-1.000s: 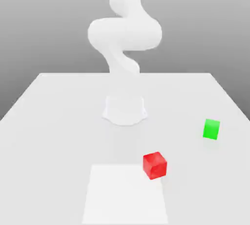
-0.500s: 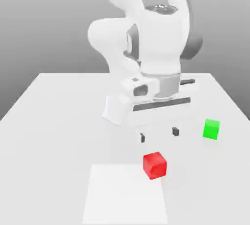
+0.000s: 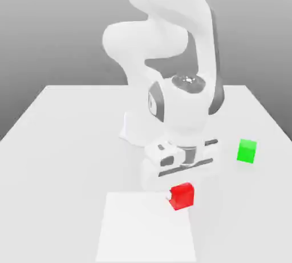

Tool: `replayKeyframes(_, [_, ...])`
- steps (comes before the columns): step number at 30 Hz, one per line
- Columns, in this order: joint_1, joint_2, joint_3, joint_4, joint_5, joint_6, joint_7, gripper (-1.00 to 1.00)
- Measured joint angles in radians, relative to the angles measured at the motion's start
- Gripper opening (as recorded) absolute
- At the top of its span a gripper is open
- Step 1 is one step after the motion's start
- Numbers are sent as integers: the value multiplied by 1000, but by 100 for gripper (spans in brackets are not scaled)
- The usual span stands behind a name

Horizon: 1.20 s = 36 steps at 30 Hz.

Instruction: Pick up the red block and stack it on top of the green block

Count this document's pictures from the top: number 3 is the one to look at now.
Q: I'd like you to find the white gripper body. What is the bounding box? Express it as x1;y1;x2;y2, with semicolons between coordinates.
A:
140;152;220;192

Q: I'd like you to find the small red cube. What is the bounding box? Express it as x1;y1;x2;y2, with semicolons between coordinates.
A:
169;182;195;212

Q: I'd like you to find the small green cube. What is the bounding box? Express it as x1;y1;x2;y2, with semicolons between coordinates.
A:
236;138;258;164

